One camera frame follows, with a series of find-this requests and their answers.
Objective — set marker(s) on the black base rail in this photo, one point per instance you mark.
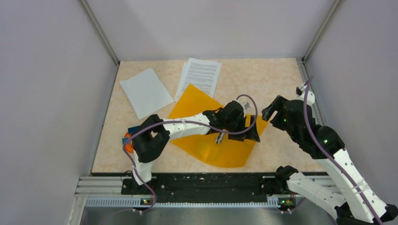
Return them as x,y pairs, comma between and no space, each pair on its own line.
212,187

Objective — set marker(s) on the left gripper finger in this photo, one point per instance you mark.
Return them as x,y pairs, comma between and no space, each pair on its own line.
237,137
252,133

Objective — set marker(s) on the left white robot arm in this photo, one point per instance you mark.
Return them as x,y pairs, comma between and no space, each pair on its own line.
154,133

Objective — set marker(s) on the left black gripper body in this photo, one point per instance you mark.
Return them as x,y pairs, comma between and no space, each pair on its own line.
238,124

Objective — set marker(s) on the orange curved toy block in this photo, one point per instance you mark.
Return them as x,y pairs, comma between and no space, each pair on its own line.
129,146

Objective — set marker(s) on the metal folder clip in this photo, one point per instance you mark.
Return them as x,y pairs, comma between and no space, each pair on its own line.
219,138

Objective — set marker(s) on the printed paper stack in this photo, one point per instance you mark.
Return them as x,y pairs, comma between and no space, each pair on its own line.
203,74

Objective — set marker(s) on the orange plastic folder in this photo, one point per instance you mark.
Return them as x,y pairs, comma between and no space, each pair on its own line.
227,154

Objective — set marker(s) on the dark blue toy block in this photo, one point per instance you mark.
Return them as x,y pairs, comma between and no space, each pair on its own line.
133,130

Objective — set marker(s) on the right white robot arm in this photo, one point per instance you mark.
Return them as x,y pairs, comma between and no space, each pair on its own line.
355,203

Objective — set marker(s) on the white slotted cable duct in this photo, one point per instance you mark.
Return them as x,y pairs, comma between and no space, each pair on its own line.
137,202

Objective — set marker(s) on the blank white paper sheet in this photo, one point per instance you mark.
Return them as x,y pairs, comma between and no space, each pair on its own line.
146,93

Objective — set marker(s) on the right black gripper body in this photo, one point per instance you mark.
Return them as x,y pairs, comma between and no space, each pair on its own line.
280,122

